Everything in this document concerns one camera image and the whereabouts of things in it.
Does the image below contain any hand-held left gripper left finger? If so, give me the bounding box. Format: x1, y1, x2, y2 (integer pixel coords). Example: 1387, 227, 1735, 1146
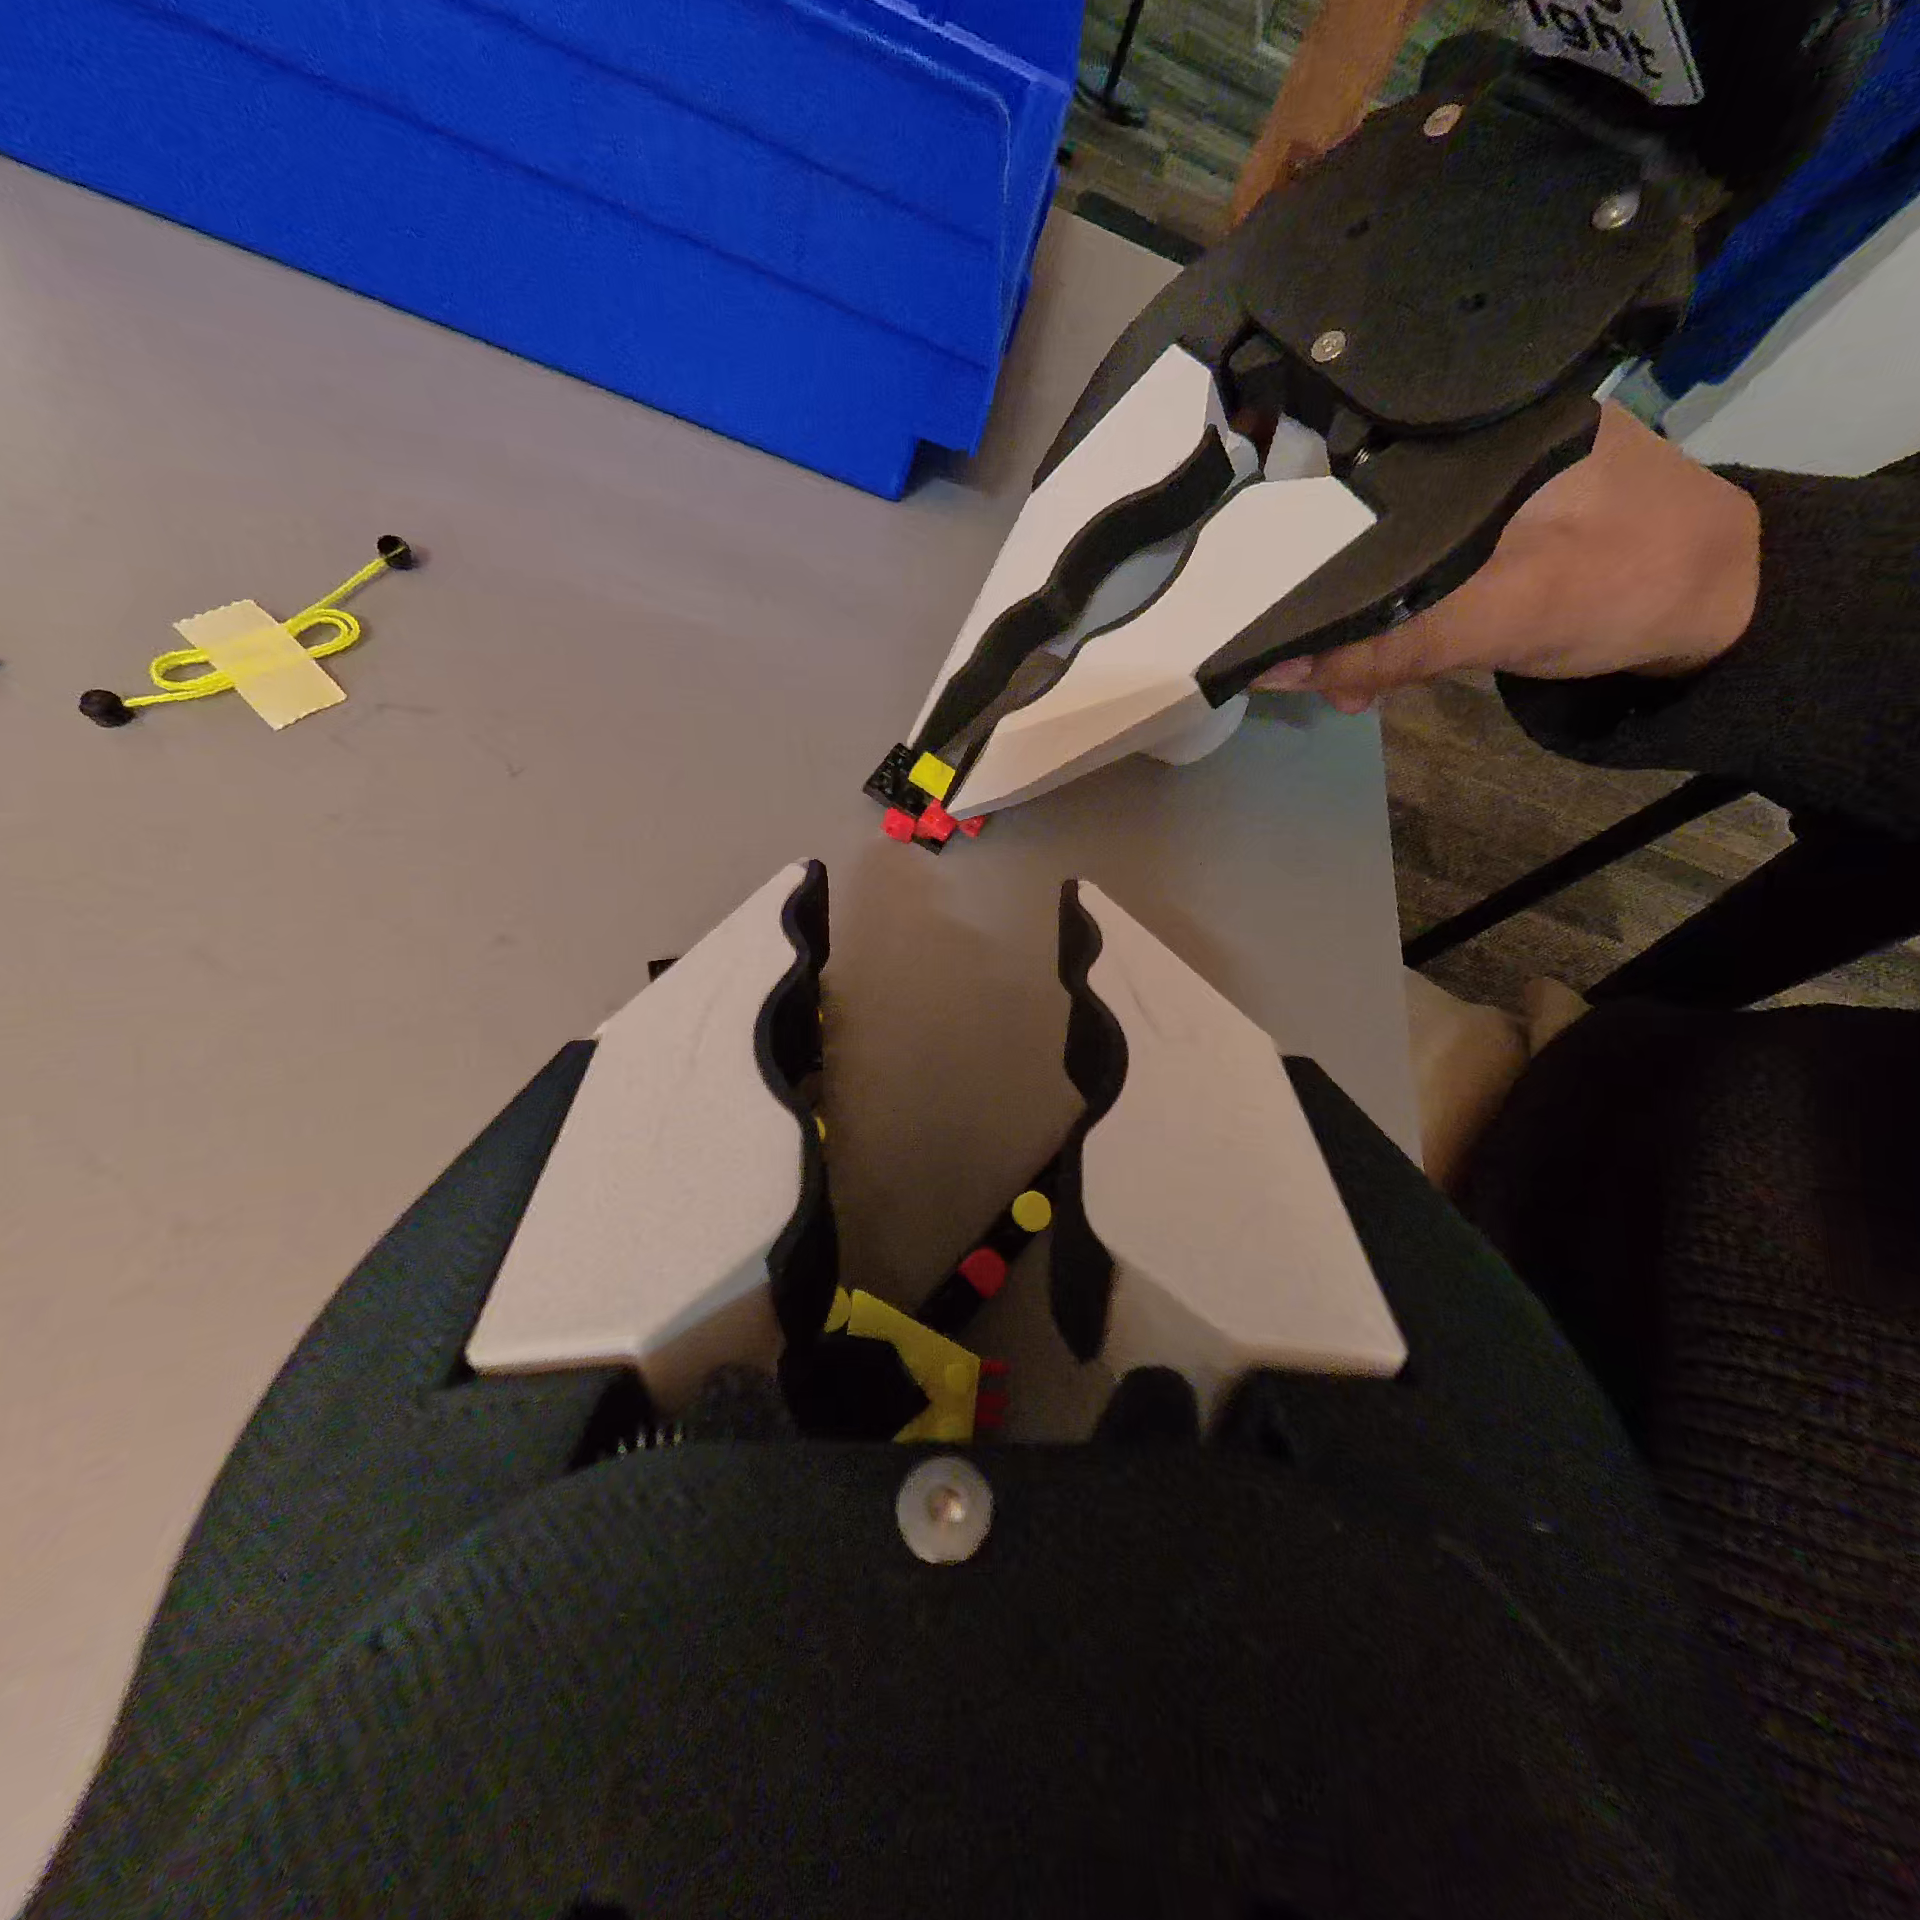
463, 857, 847, 1407

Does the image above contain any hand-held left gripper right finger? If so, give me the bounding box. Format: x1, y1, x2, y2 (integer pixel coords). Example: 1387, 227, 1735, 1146
1047, 881, 1412, 1426

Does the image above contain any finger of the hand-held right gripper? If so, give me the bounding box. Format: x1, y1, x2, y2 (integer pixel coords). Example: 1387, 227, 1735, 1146
909, 345, 1238, 764
954, 478, 1383, 825

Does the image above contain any black yellow lego spider model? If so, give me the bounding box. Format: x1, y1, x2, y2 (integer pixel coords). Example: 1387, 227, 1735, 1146
645, 953, 1059, 1444

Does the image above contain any small black red lego assembly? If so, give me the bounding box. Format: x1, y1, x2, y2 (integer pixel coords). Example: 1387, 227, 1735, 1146
867, 743, 991, 857

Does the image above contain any person's right forearm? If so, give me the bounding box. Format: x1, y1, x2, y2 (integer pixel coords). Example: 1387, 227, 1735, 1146
1499, 457, 1920, 842

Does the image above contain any person's right hand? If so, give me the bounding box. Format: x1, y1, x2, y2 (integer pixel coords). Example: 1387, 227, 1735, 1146
1259, 404, 1764, 715

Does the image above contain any brown wooden leg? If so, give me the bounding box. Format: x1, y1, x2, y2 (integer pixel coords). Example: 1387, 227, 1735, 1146
1230, 0, 1427, 227

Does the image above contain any blue plastic crate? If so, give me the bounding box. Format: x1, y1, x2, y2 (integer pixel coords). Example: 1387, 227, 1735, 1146
1650, 29, 1920, 404

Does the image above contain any black chair base bar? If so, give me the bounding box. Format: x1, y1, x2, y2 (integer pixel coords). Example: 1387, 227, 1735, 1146
1402, 773, 1797, 970

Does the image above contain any person's dark knitted sweater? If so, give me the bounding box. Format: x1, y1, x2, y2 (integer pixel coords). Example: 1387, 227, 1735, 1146
1463, 990, 1920, 1920

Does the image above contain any blue plastic bin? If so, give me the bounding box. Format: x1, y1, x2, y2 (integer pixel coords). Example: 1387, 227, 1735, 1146
0, 0, 1085, 506

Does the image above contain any pale masking tape strip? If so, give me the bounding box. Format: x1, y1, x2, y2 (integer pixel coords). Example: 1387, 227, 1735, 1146
172, 598, 349, 732

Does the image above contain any yellow cord with black ends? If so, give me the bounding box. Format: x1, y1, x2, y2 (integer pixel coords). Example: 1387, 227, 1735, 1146
77, 532, 419, 732

